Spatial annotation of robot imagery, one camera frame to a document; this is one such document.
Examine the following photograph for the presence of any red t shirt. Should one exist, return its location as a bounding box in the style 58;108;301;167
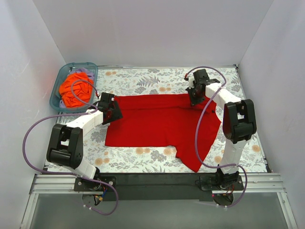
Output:
105;94;221;172

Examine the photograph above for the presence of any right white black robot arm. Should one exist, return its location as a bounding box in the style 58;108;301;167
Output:
184;66;257;187

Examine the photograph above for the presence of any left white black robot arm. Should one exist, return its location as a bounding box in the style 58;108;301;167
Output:
46;93;123;179

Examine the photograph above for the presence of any orange t shirt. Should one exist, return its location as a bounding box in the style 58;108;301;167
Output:
59;72;95;108

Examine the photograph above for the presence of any teal plastic bin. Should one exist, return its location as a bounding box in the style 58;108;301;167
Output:
50;62;98;113

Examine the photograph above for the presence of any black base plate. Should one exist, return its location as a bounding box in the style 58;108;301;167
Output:
73;173;244;205

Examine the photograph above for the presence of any aluminium frame rail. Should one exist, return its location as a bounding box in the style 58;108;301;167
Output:
21;173;298;229

